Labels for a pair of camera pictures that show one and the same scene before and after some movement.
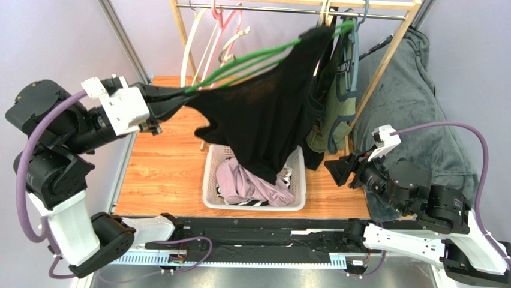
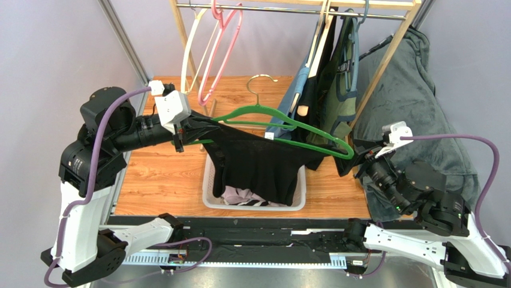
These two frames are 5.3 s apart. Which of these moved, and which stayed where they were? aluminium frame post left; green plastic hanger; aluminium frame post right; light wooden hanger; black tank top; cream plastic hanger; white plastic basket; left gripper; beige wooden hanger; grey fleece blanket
Moved: left gripper; black tank top; beige wooden hanger; green plastic hanger
Stayed: aluminium frame post left; cream plastic hanger; light wooden hanger; grey fleece blanket; white plastic basket; aluminium frame post right
